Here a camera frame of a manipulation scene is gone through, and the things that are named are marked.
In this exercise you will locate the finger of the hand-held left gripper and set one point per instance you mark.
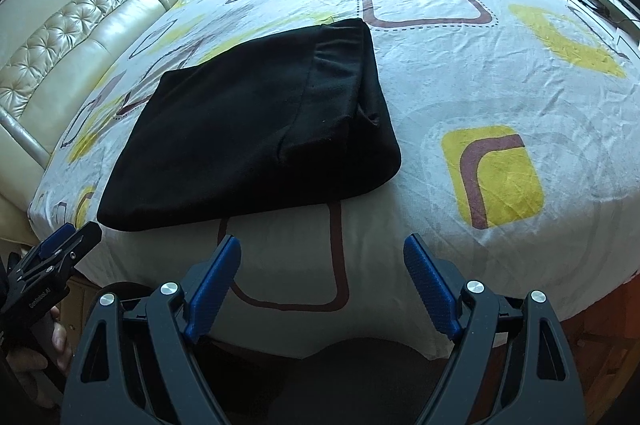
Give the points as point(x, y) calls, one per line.
point(80, 247)
point(55, 241)

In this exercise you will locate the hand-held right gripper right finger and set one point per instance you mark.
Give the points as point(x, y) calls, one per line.
point(430, 285)

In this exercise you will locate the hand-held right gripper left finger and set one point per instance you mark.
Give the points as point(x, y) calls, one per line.
point(212, 290)

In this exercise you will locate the black pants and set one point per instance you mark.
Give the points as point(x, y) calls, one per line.
point(250, 130)

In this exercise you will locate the person's left hand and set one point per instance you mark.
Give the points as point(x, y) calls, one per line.
point(62, 345)

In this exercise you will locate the dark cloth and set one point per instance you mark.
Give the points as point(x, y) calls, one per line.
point(360, 380)

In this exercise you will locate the cream tufted leather headboard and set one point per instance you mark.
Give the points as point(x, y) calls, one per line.
point(75, 45)

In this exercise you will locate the bed with patterned sheet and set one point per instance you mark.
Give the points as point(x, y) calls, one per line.
point(450, 80)

